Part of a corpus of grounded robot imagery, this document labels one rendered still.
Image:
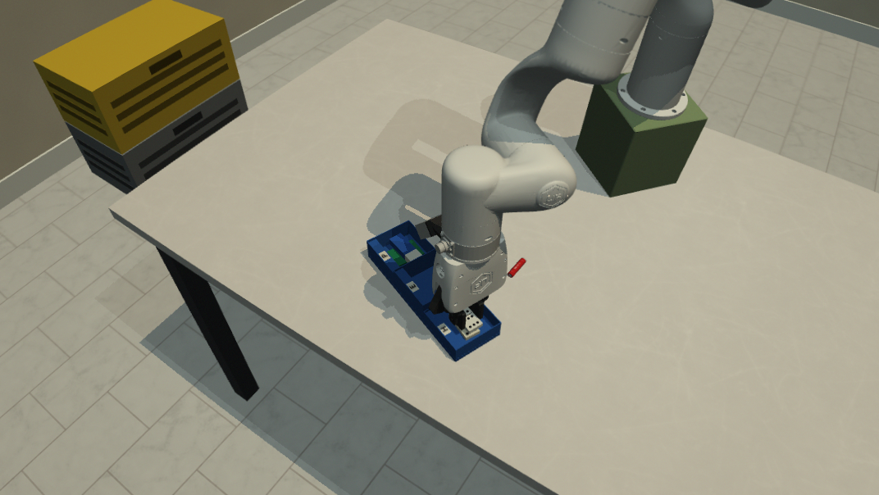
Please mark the blue rack of bins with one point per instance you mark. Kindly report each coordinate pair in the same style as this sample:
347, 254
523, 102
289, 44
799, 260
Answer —
413, 282

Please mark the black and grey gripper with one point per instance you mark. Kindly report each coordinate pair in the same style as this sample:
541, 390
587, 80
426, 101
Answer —
461, 283

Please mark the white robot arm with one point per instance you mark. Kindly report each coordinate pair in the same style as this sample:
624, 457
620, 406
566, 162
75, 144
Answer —
517, 168

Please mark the white domino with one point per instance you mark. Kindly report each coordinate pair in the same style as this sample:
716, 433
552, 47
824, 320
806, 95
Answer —
472, 321

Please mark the red aaa battery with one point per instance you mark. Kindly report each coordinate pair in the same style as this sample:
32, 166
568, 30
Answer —
517, 267

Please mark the grey and cream domino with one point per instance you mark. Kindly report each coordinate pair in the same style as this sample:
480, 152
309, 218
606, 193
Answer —
466, 335

